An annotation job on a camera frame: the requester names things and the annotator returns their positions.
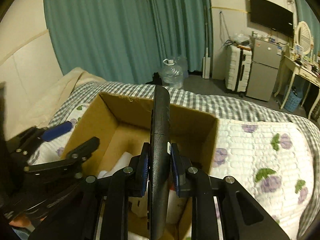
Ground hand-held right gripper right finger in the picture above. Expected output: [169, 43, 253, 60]
[170, 143, 292, 240]

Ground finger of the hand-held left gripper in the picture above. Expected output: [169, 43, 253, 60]
[24, 137, 100, 174]
[10, 121, 73, 164]

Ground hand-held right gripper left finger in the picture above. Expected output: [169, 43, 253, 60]
[29, 142, 152, 240]

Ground white cylindrical plug-in device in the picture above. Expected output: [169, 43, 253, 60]
[97, 151, 135, 179]

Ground brown cardboard box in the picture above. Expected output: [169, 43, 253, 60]
[60, 92, 219, 240]

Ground black remote control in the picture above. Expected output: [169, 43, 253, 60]
[147, 85, 172, 240]

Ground cream puffy jacket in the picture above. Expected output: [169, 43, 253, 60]
[25, 67, 108, 128]

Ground cream padded headboard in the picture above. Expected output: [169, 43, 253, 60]
[0, 30, 63, 143]

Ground floral quilted bed cover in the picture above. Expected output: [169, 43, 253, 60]
[49, 81, 320, 240]

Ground clear water jug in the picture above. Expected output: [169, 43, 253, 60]
[175, 55, 189, 80]
[162, 58, 184, 89]

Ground green curtain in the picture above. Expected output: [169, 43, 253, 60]
[147, 0, 213, 73]
[44, 0, 160, 84]

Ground white flat mop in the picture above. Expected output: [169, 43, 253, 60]
[202, 6, 213, 79]

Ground white ribbed suitcase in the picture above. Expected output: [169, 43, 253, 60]
[225, 44, 254, 97]

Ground silver mini fridge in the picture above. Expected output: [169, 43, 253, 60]
[246, 35, 288, 102]

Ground blue plastic basket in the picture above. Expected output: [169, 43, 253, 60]
[284, 85, 303, 112]

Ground clear plastic bag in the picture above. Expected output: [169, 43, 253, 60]
[231, 31, 252, 46]

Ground white dressing table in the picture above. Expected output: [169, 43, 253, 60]
[274, 54, 320, 120]

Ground cluster of small jars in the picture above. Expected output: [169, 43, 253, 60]
[251, 31, 283, 45]

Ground cluster of cosmetic bottles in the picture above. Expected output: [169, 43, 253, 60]
[290, 47, 320, 74]

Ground white oval vanity mirror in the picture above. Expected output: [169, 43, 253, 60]
[294, 21, 314, 55]

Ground light teal curtain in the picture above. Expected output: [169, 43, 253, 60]
[291, 0, 320, 30]

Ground hanging black cables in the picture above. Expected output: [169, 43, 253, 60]
[219, 11, 233, 48]

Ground black wall television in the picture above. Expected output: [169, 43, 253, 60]
[249, 0, 294, 37]

